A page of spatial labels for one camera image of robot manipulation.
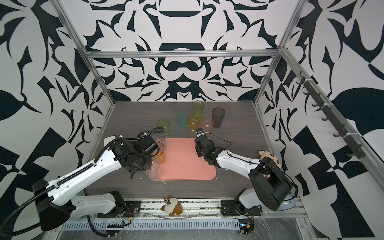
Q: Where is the short green glass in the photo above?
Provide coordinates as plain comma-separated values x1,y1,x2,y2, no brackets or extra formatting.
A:
157,119,171,136

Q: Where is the teal translucent glass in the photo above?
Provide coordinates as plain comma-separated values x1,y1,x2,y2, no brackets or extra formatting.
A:
176,110,189,128

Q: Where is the white cable duct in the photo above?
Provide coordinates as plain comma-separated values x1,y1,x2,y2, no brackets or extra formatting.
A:
61,218,241,231

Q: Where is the blue translucent glass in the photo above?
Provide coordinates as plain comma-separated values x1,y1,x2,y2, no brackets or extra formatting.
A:
151,132,167,148

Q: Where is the black hook rail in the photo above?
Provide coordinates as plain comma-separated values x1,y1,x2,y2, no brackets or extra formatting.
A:
297,72,367,159

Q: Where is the white box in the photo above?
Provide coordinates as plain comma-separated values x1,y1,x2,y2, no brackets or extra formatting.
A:
104,136,116,147

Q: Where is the clear glass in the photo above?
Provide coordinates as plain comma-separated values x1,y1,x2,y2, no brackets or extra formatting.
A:
145,160,160,182

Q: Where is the pink glass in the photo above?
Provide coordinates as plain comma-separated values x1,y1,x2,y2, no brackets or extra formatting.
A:
201,117,215,134

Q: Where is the tall green glass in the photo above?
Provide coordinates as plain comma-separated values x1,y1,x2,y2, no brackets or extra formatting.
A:
192,101,205,118

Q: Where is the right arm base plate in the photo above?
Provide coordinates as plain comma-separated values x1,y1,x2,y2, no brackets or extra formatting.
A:
220,200,263,217

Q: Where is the orange translucent glass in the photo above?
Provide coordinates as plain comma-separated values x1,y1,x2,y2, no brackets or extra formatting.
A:
154,143,167,165

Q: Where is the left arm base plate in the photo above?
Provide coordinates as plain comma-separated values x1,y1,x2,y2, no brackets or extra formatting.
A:
97,201,142,218

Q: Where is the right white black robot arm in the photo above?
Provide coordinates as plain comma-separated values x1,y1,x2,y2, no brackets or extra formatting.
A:
195,134,296,212

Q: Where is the pink pig plush toy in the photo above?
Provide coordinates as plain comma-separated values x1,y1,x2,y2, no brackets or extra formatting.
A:
259,151,282,169

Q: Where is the brown white plush toy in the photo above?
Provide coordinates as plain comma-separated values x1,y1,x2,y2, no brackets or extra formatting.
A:
161,195,183,217

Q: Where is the pink rectangular tray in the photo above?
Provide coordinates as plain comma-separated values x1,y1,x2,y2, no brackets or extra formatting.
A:
160,138,216,181

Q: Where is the green lit circuit board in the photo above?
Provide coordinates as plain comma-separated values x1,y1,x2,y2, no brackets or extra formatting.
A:
239,219,255,236

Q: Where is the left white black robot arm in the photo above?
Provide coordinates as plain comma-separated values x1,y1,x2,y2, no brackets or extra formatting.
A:
33,136,160,231

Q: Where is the dark grey glass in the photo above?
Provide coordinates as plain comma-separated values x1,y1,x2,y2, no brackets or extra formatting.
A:
212,107,226,128

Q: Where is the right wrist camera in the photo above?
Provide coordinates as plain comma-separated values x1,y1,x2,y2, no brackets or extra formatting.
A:
196,128,205,138

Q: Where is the yellow glass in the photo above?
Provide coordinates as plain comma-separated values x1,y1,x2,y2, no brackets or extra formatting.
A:
187,115,200,132

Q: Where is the light blue computer mouse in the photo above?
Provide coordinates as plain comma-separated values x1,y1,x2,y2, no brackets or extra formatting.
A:
279,200,296,211

